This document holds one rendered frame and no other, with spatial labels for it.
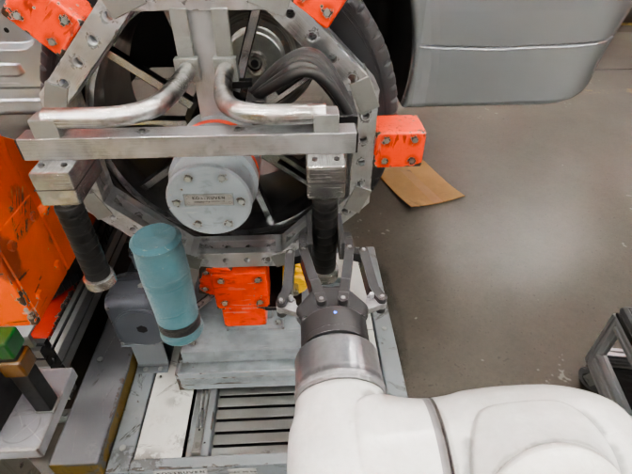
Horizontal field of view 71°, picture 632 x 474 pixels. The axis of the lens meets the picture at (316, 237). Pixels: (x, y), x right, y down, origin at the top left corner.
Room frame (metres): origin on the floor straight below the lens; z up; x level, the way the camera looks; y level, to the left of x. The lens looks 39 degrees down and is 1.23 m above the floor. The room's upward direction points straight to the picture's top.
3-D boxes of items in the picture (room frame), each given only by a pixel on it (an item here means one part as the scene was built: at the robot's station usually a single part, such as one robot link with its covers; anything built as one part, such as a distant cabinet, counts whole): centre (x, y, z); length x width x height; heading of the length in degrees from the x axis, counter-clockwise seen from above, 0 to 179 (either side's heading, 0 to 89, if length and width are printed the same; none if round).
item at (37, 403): (0.45, 0.51, 0.55); 0.03 x 0.03 x 0.21; 3
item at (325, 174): (0.53, -0.01, 0.93); 0.09 x 0.05 x 0.05; 3
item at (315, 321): (0.34, -0.02, 0.83); 0.09 x 0.08 x 0.07; 3
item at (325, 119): (0.61, 0.06, 1.03); 0.19 x 0.18 x 0.11; 3
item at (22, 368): (0.45, 0.51, 0.59); 0.04 x 0.04 x 0.04; 3
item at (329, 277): (0.50, -0.01, 0.83); 0.04 x 0.04 x 0.16
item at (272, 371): (0.90, 0.15, 0.13); 0.50 x 0.36 x 0.10; 93
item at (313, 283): (0.40, 0.01, 0.83); 0.11 x 0.01 x 0.04; 14
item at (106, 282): (0.48, 0.33, 0.83); 0.04 x 0.04 x 0.16
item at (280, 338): (0.89, 0.18, 0.32); 0.40 x 0.30 x 0.28; 93
